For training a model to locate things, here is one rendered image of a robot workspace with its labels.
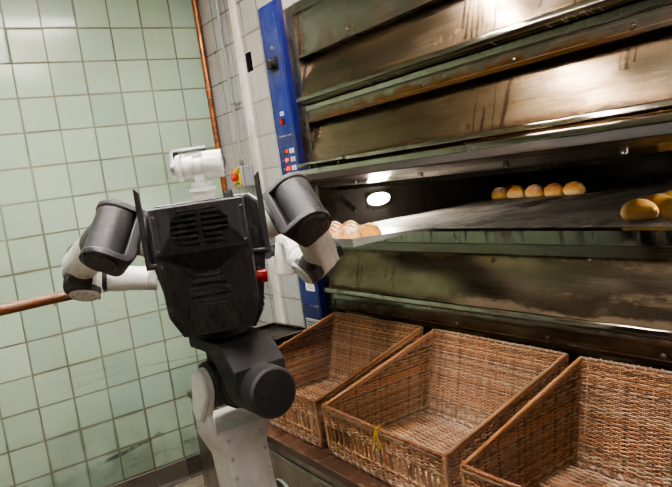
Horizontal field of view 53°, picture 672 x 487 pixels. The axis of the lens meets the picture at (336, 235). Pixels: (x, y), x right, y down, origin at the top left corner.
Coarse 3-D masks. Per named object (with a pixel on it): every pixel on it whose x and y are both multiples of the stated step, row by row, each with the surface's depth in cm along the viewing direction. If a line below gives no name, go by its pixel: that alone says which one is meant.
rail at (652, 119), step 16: (576, 128) 153; (592, 128) 149; (608, 128) 146; (624, 128) 143; (480, 144) 178; (496, 144) 173; (512, 144) 169; (368, 160) 220; (384, 160) 213; (400, 160) 206
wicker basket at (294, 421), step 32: (320, 320) 271; (352, 320) 264; (384, 320) 247; (288, 352) 263; (320, 352) 271; (352, 352) 262; (384, 352) 221; (320, 384) 268; (288, 416) 236; (320, 416) 207
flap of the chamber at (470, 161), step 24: (528, 144) 164; (552, 144) 158; (576, 144) 152; (600, 144) 149; (624, 144) 148; (648, 144) 147; (360, 168) 224; (384, 168) 213; (408, 168) 204; (432, 168) 202; (456, 168) 200; (480, 168) 198; (504, 168) 196
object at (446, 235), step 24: (384, 240) 244; (408, 240) 232; (432, 240) 222; (456, 240) 212; (480, 240) 204; (504, 240) 195; (528, 240) 188; (552, 240) 181; (576, 240) 175; (600, 240) 169; (624, 240) 163; (648, 240) 158
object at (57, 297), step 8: (40, 296) 184; (48, 296) 184; (56, 296) 185; (64, 296) 186; (8, 304) 179; (16, 304) 180; (24, 304) 181; (32, 304) 182; (40, 304) 183; (48, 304) 185; (0, 312) 177; (8, 312) 178
